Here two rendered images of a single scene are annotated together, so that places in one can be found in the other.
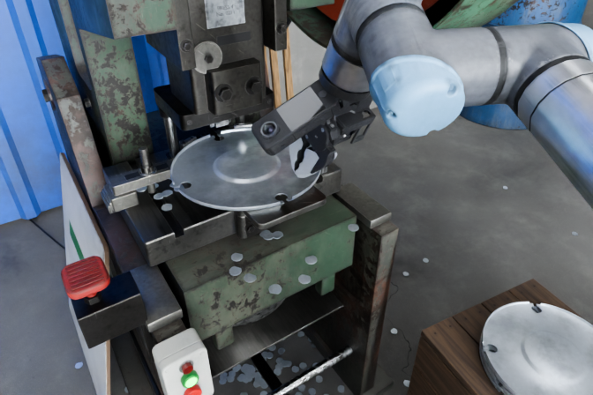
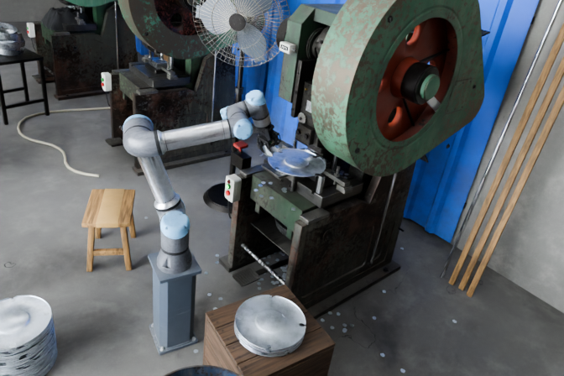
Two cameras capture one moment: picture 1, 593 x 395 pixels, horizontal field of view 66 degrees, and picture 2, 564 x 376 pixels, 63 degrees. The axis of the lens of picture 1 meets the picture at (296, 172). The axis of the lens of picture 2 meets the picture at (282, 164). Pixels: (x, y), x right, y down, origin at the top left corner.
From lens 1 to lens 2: 1.99 m
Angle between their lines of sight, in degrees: 67
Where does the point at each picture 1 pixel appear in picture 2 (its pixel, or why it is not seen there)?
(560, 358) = (268, 321)
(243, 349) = (270, 235)
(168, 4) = (289, 95)
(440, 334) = (283, 290)
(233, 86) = (301, 132)
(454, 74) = (225, 112)
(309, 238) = (284, 199)
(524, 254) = not seen: outside the picture
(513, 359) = (267, 305)
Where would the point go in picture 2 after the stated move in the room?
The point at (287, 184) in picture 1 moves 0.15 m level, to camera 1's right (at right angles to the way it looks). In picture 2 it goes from (284, 169) to (289, 185)
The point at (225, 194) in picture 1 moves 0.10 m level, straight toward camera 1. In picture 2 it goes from (276, 158) to (257, 159)
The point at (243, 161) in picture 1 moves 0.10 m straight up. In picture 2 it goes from (296, 160) to (300, 142)
